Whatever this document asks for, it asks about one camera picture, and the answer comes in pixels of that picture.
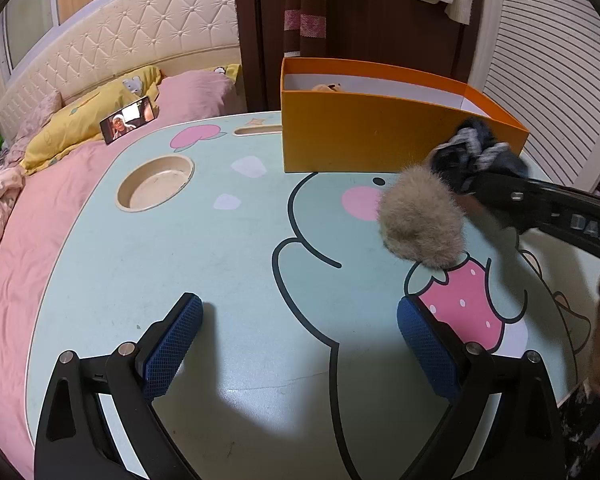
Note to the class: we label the yellow cartoon pillow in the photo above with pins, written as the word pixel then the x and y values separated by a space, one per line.
pixel 80 120

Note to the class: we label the cartoon printed lap table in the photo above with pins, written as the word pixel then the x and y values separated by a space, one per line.
pixel 205 260

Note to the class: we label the pink blanket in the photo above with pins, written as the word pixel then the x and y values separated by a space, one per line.
pixel 45 220

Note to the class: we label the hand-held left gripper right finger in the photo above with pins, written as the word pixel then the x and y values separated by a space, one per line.
pixel 425 340

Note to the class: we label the cream tufted headboard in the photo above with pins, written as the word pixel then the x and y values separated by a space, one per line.
pixel 155 20

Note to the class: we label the dark patterned clothing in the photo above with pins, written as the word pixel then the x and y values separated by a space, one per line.
pixel 590 440

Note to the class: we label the floral pink quilt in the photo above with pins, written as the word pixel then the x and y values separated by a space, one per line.
pixel 0 195

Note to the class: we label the white louvered wardrobe door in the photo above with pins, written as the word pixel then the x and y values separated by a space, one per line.
pixel 550 60

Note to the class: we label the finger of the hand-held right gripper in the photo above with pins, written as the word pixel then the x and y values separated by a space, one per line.
pixel 515 200

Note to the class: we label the cream round-headed toy figure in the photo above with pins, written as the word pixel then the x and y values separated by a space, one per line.
pixel 327 88

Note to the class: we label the dark grey cloth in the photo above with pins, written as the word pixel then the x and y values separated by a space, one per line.
pixel 475 150

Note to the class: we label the brown pink striped scarf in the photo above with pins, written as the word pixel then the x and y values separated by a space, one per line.
pixel 305 15

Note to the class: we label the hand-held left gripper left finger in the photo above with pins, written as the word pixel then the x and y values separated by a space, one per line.
pixel 175 345

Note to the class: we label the beige fur pompom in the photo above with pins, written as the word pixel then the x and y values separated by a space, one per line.
pixel 422 215

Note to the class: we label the orange cardboard box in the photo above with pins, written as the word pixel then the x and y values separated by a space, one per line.
pixel 370 130

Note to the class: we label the smartphone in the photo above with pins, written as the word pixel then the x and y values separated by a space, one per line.
pixel 127 121

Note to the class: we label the dark brown wooden door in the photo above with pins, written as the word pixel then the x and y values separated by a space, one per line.
pixel 370 20

